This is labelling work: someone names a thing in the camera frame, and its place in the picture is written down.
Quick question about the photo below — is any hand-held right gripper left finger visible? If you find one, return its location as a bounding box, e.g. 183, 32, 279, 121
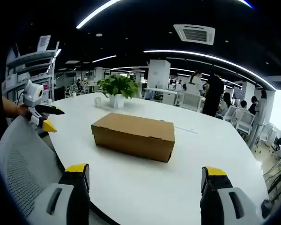
31, 163, 92, 225

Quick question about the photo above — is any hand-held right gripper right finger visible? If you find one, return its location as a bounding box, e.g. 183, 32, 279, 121
200, 165, 264, 225

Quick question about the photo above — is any brown cardboard shoe box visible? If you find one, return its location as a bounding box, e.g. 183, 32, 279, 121
91, 112, 176, 163

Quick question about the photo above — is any row of white storage bins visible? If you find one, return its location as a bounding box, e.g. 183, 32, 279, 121
5, 70, 52, 90

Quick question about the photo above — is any grey metal shelf rack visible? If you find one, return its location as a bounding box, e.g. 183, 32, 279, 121
4, 35, 61, 106

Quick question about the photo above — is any grey mesh office chair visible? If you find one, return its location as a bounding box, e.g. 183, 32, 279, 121
0, 116, 68, 220

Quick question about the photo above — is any white table socket strip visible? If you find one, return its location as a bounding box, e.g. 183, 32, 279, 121
174, 125, 199, 135

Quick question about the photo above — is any green potted plant white pot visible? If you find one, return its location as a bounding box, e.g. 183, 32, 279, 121
96, 74, 141, 109

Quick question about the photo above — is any white office chair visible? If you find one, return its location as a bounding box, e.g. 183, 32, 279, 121
234, 109, 255, 136

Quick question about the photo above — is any white ceiling light strip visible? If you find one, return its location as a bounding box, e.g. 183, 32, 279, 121
76, 0, 125, 29
92, 55, 117, 63
143, 49, 277, 91

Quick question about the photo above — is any white office desk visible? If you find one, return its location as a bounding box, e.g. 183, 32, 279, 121
144, 87, 206, 111

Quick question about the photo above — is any white ceiling air conditioner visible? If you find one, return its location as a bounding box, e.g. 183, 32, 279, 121
173, 23, 216, 46

